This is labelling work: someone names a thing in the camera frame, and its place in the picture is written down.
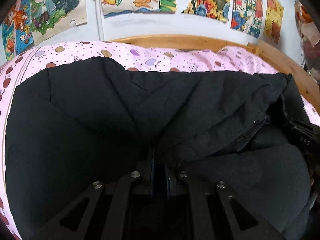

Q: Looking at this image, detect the white wall pipe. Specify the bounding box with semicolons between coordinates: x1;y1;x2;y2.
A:
94;0;104;41

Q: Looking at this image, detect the vacuum bag of clothes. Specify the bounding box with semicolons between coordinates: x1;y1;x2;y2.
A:
295;1;319;84

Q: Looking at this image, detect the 2024 dragon drawing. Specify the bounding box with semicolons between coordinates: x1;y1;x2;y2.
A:
231;0;263;38

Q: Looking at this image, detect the yellow bears drawing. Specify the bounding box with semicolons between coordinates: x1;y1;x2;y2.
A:
264;0;284;44

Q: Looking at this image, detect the black puffer jacket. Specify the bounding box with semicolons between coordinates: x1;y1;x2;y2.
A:
4;56;318;240

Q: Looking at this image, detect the blond boy drawing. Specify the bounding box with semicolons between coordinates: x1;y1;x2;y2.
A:
30;0;87;45

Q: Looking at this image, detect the orange girl drawing lower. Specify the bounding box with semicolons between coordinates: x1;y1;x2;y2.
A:
1;0;33;61

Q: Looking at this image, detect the wooden bed frame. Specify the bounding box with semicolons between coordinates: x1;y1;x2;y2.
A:
109;34;320;113

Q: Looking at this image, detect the pink apple print bedsheet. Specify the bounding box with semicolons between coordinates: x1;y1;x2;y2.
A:
0;41;320;240

